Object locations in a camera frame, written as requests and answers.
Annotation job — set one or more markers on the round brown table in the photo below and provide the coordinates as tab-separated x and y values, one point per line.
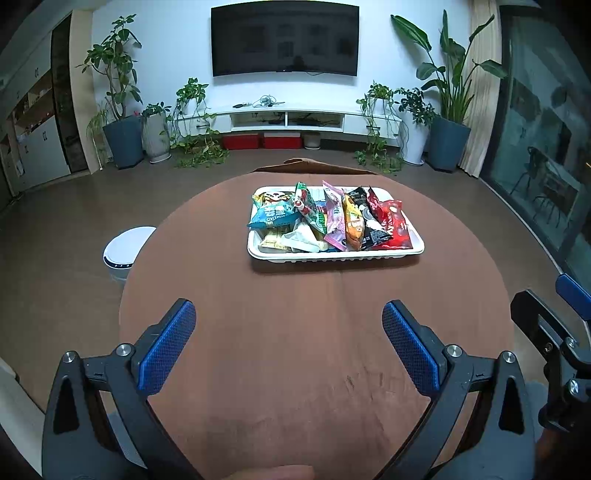
300	323

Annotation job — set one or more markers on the orange snack packet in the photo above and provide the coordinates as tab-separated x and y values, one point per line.
353	226

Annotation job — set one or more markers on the red snack bag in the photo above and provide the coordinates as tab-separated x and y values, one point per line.
397	226

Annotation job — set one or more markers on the red white snack packet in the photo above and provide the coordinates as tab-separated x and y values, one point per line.
307	205

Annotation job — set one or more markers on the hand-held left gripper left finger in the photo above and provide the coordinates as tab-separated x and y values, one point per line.
166	346

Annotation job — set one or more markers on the white silver snack bag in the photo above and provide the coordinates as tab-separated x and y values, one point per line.
300	237

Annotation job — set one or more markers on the black snack packet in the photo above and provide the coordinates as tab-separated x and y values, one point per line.
374	230

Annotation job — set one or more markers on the tall plant in blue pot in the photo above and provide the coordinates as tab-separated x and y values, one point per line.
123	143

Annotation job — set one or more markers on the beige curtain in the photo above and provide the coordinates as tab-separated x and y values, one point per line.
475	157

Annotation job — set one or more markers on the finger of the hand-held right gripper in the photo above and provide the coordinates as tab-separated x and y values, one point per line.
570	290
531	309

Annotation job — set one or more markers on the beige chair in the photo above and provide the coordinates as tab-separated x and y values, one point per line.
18	415

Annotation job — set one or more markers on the glass sliding door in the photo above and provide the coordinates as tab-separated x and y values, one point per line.
531	138

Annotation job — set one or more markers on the gold snack packet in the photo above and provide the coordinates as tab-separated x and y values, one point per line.
272	241

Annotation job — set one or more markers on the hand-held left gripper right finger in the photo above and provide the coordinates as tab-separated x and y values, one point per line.
411	346

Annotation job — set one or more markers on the white trash can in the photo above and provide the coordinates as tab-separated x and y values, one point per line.
122	251

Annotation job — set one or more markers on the white television cabinet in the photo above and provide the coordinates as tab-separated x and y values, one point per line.
258	115

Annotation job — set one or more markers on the pink snack packet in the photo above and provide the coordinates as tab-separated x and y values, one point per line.
334	221

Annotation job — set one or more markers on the large-leaf plant in blue pot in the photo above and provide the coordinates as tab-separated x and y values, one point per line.
445	143

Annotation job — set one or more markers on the trailing green plant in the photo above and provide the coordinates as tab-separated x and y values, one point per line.
203	152

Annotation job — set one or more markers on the blue panda snack bag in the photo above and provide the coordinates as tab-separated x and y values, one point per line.
272	214

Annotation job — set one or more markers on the white foam tray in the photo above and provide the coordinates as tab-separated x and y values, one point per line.
332	256

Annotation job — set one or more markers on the plant in ribbed white pot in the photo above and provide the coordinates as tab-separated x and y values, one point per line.
156	138

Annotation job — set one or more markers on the red storage box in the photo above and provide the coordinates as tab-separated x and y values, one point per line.
281	141

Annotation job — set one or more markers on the small white pot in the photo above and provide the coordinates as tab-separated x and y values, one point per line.
312	141

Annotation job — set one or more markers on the thin grassy plant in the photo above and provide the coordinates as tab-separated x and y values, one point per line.
94	124

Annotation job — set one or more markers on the brown cardboard box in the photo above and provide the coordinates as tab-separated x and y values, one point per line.
304	164

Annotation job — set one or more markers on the wall television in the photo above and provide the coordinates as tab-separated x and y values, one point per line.
284	39

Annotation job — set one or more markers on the person's left hand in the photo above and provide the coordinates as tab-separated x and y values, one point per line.
272	473

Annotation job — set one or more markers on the trailing plant on stand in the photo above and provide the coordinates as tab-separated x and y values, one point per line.
376	92

